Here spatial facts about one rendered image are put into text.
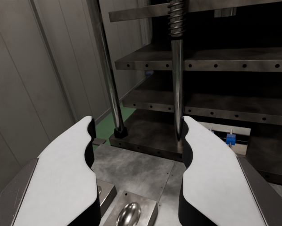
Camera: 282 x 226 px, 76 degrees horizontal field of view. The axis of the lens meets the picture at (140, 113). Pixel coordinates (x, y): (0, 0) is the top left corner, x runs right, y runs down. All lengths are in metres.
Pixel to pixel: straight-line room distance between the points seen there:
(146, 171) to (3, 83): 1.60
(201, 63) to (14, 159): 1.98
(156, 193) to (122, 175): 0.21
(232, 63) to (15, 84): 1.90
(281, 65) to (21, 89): 2.08
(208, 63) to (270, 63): 0.24
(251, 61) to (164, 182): 0.66
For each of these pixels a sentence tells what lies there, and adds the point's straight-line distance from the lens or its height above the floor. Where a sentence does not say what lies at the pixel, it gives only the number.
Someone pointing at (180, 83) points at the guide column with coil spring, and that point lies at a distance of 0.93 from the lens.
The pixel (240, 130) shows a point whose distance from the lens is 1.05.
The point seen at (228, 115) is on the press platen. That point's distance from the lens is 1.02.
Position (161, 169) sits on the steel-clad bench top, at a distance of 0.99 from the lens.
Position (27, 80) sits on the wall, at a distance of 2.23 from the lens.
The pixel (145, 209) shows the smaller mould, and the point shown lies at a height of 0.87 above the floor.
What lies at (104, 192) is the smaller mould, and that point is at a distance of 0.87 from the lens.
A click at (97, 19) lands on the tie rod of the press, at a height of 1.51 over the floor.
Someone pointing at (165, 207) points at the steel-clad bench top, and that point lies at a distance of 0.86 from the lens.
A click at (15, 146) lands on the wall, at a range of 2.25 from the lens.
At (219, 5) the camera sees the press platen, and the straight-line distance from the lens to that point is 0.91.
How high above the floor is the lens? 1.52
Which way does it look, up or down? 29 degrees down
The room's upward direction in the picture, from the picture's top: 8 degrees counter-clockwise
